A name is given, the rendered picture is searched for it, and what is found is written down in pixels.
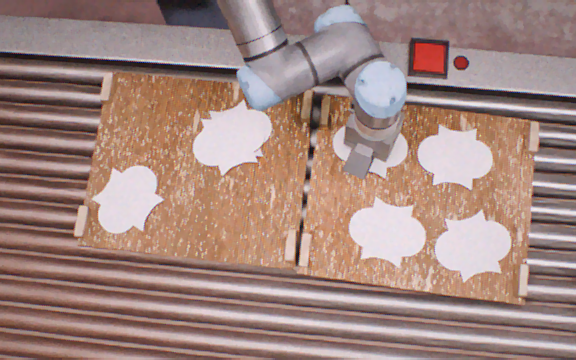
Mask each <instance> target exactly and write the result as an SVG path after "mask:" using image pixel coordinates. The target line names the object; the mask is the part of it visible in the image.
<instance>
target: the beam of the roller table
mask: <svg viewBox="0 0 576 360"><path fill-rule="evenodd" d="M375 42H376V43H377V45H378V47H379V48H380V50H381V52H382V54H383V55H384V57H385V58H386V59H387V61H388V62H390V63H392V64H394V65H395V66H397V67H398V68H399V69H400V70H401V71H402V74H403V76H404V78H405V82H406V89H418V90H431V91H443V92H456V93H468V94H481V95H493V96H506V97H518V98H526V99H531V100H542V101H555V102H567V103H576V58H573V57H561V56H548V55H535V53H521V52H508V51H495V50H483V49H469V48H456V47H450V50H449V68H448V78H447V80H443V79H431V78H418V77H407V74H408V58H409V44H410V43H402V42H389V41H376V40H375ZM458 56H465V57H466V58H468V60H469V62H470V64H469V67H468V68H467V69H466V70H464V71H460V70H457V69H456V68H455V67H454V65H453V62H454V59H455V58H456V57H458ZM0 57H2V58H14V59H27V60H38V61H45V60H51V61H63V62H76V63H88V64H101V65H113V66H126V67H139V68H151V69H164V70H172V69H176V70H189V71H201V72H214V73H227V74H237V71H238V70H239V69H241V68H243V66H244V65H245V62H244V60H243V58H242V56H241V53H240V51H239V49H238V47H237V44H236V42H235V40H234V38H233V35H232V33H231V31H230V30H228V29H215V28H201V27H187V26H174V25H161V24H148V23H140V24H134V23H121V22H108V21H95V20H81V19H68V18H43V17H29V16H16V15H4V14H0Z"/></svg>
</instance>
